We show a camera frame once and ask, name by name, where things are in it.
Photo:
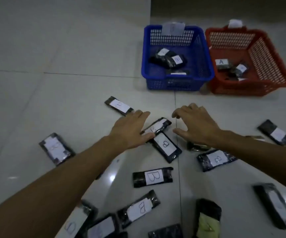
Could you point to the person's left hand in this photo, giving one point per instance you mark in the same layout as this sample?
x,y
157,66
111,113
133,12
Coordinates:
x,y
130,131

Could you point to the person's right hand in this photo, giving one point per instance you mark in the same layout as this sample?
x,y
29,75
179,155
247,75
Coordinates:
x,y
200,126

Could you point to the red plastic basket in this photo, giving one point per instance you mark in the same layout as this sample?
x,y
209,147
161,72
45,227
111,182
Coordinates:
x,y
232,89

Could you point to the blue plastic basket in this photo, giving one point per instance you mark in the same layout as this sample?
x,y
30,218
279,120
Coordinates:
x,y
155,83

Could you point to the yellow-label B packet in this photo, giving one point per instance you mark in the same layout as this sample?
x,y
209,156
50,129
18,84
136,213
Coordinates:
x,y
207,208

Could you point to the person's left forearm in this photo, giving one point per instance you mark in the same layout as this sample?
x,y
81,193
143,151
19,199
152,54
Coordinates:
x,y
58,185

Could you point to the person's right forearm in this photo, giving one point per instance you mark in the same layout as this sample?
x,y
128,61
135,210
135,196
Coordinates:
x,y
262,161

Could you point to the large white paper tag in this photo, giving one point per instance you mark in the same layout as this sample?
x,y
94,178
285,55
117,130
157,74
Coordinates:
x,y
172,28

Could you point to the small white paper tag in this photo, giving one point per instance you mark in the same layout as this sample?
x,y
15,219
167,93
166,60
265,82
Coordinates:
x,y
235,23

